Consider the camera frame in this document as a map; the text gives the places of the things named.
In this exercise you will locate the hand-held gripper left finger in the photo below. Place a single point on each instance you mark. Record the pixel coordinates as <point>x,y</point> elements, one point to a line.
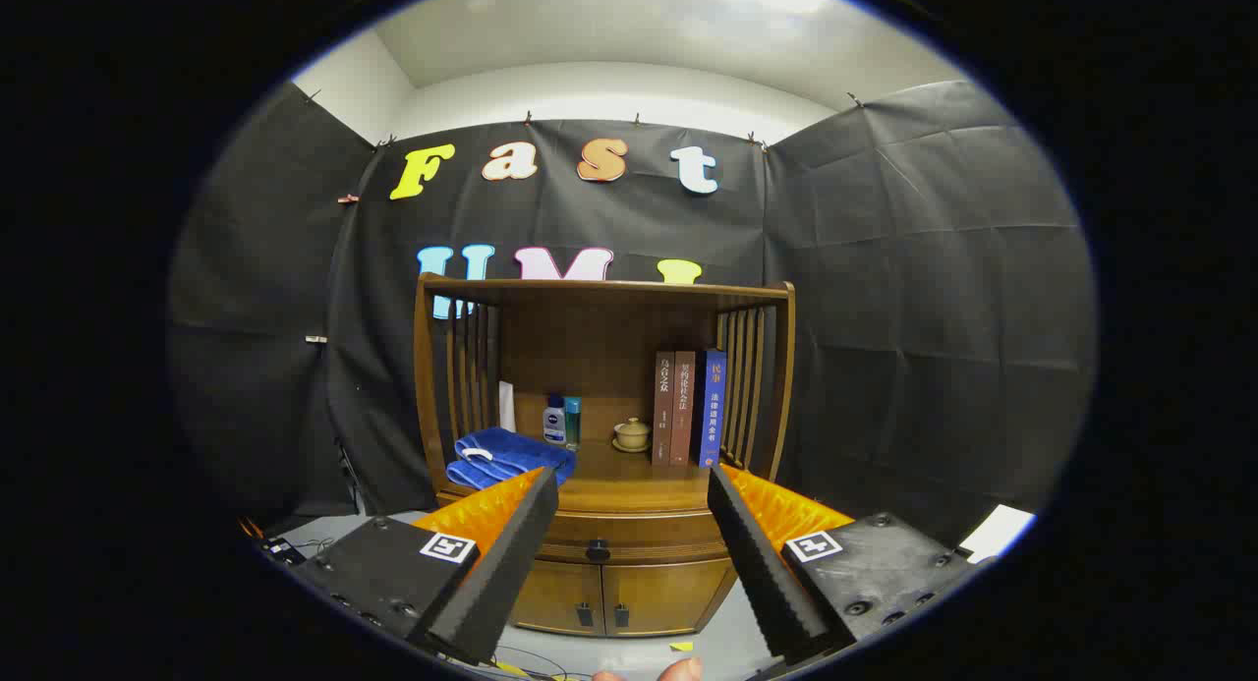
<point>511,563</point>

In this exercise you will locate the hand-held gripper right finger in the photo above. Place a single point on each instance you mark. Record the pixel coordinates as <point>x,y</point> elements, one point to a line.
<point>757,563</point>

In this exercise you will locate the black drawer knob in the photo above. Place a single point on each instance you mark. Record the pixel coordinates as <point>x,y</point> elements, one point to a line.
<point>598,550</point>

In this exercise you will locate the wooden drawer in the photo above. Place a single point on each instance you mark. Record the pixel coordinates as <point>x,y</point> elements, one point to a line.
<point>649,529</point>

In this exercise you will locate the wooden cabinet door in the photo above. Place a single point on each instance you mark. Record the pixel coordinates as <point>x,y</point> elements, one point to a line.
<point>555,593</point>
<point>658,593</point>

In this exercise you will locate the wooden countertop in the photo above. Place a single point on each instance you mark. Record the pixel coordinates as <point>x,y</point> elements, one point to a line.
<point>629,480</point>

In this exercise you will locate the blue towel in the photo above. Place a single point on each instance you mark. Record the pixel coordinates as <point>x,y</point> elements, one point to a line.
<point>511,455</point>

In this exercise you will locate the white bottle with blue cap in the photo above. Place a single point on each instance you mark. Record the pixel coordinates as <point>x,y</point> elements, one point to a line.
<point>554,424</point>

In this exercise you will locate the teal blue bottle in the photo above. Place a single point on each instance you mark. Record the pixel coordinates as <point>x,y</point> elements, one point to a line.
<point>573,421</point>

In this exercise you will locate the white tube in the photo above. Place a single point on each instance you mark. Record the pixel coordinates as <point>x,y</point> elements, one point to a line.
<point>506,406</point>

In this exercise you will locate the blue book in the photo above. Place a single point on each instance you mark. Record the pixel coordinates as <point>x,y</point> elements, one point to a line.
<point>712,406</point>

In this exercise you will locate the light brown book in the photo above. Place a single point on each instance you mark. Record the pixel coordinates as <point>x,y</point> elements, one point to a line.
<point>684,406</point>

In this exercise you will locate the green lidded teacup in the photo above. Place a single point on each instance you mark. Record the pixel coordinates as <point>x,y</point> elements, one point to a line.
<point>632,433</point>

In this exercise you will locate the dark brown book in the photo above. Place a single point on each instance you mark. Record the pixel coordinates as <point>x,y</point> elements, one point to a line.
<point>663,406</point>

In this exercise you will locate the black electronics box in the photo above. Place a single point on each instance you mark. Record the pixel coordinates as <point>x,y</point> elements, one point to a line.
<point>283,549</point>

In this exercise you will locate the white sheet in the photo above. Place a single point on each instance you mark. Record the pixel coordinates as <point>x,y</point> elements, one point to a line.
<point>998,534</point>

